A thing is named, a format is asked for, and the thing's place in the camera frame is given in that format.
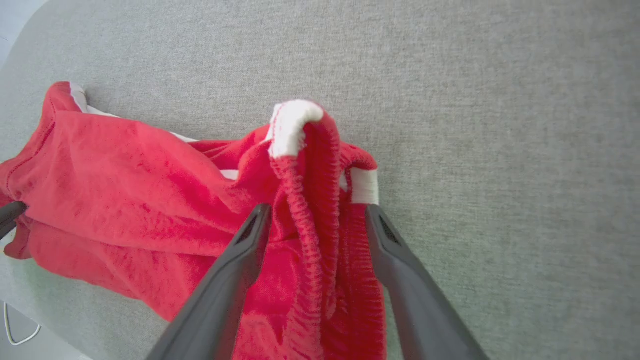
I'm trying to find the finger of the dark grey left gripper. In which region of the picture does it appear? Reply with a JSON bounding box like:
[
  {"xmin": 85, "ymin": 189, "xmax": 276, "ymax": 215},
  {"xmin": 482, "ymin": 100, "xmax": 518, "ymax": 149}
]
[{"xmin": 0, "ymin": 201, "xmax": 29, "ymax": 241}]

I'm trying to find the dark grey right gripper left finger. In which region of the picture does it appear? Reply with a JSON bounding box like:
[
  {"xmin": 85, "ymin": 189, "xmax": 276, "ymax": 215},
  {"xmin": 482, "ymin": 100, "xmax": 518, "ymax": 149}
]
[{"xmin": 145, "ymin": 202, "xmax": 272, "ymax": 360}]

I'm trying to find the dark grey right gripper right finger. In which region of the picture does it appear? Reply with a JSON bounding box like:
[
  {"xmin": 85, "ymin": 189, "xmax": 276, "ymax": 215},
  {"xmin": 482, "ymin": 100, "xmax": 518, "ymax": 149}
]
[{"xmin": 364, "ymin": 203, "xmax": 491, "ymax": 360}]

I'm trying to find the red garment with white trim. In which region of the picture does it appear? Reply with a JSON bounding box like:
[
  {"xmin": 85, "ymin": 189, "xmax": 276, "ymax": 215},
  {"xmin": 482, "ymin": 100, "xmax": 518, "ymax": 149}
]
[{"xmin": 0, "ymin": 81, "xmax": 388, "ymax": 360}]

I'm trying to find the grey fabric sofa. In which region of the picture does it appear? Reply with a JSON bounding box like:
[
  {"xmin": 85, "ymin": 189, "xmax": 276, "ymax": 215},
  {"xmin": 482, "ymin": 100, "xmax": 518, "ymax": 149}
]
[{"xmin": 0, "ymin": 0, "xmax": 640, "ymax": 360}]

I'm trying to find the thin white cable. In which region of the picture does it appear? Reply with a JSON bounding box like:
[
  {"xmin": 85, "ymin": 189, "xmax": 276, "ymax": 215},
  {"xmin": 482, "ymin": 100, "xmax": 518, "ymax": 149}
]
[{"xmin": 4, "ymin": 301, "xmax": 42, "ymax": 347}]

